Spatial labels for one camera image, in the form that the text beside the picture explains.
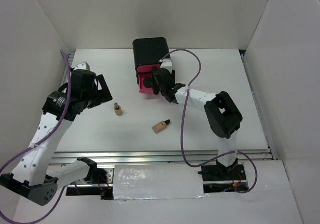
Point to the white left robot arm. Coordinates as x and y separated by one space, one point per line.
31 178

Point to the aluminium left side rail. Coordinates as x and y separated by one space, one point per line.
70 58

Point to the black lid powder jar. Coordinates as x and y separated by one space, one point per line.
148 83

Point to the beige foundation bottle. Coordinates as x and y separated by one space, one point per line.
161 126
117 109

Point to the white foil cover sheet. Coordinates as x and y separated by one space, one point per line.
157 182

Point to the black drawer organizer box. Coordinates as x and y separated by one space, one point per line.
148 51

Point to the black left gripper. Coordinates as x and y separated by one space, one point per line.
103 95

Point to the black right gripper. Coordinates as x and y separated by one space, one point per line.
155 84

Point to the aluminium rail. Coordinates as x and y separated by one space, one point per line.
265 129
150 157
70 58

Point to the aluminium front rail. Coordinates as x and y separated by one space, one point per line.
150 157

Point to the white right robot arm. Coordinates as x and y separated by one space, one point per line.
223 116

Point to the aluminium right side rail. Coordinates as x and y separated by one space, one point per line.
265 129

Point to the lying beige foundation bottle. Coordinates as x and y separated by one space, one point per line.
161 126

